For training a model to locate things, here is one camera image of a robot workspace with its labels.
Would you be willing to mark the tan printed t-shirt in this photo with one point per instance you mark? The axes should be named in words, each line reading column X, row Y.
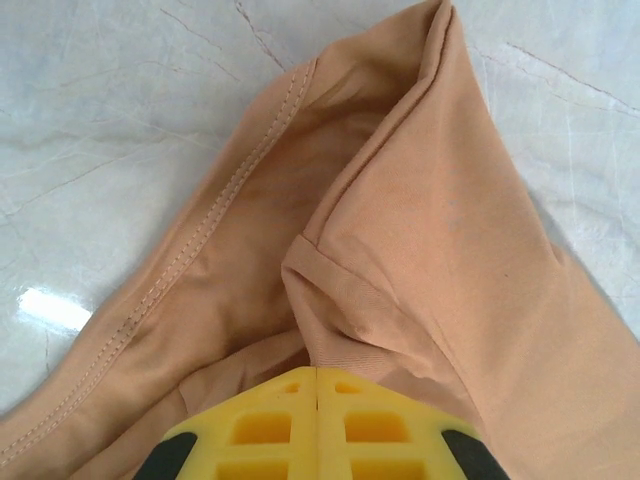
column 425, row 225

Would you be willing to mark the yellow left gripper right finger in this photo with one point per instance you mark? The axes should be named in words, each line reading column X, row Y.
column 370, row 405

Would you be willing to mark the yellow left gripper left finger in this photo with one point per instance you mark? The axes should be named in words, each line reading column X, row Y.
column 270, row 405

